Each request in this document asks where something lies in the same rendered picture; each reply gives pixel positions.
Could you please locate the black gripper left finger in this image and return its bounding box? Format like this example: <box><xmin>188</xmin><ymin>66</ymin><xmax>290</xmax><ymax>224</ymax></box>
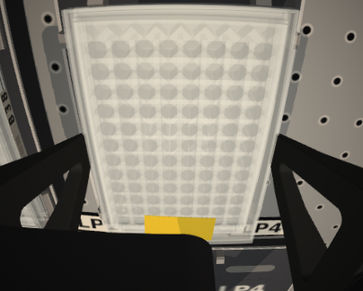
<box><xmin>0</xmin><ymin>133</ymin><xmax>91</xmax><ymax>231</ymax></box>

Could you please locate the grey flat base plate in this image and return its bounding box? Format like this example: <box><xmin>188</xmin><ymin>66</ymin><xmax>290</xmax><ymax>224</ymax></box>
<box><xmin>23</xmin><ymin>0</ymin><xmax>363</xmax><ymax>248</ymax></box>

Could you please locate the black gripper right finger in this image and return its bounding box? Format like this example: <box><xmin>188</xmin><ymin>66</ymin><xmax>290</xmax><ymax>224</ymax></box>
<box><xmin>270</xmin><ymin>134</ymin><xmax>363</xmax><ymax>291</ymax></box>

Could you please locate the white microplate lid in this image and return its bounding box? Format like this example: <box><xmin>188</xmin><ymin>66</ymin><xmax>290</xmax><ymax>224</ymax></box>
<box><xmin>0</xmin><ymin>102</ymin><xmax>45</xmax><ymax>229</ymax></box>

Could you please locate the translucent white plate lid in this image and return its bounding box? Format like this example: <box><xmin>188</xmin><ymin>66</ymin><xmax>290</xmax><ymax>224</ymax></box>
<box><xmin>61</xmin><ymin>3</ymin><xmax>301</xmax><ymax>244</ymax></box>

